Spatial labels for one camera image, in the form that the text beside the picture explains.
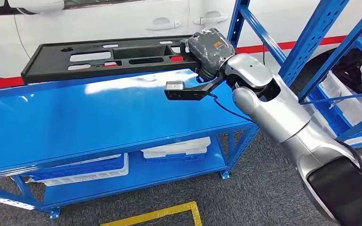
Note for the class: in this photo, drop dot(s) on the blue plastic crate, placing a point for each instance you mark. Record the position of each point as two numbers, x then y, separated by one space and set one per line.
324 118
174 157
74 170

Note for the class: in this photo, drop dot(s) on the yellow floor tape square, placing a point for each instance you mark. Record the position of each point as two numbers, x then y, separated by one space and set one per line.
156 213

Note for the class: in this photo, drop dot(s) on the blue metal shelf rack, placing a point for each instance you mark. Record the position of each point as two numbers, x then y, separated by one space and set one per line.
90 118

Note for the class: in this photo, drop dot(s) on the blue wheeled shelf rack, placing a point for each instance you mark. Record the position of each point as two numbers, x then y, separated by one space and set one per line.
340 51

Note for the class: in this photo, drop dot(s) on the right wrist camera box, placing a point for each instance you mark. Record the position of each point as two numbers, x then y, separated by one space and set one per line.
181 93

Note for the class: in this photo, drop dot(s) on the long black plastic part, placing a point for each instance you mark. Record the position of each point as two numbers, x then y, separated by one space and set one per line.
53 68

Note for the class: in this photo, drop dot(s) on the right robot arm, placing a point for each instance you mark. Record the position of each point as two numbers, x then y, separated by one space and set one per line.
277 115

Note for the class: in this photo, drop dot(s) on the white car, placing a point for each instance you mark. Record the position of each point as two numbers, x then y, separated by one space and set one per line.
90 25

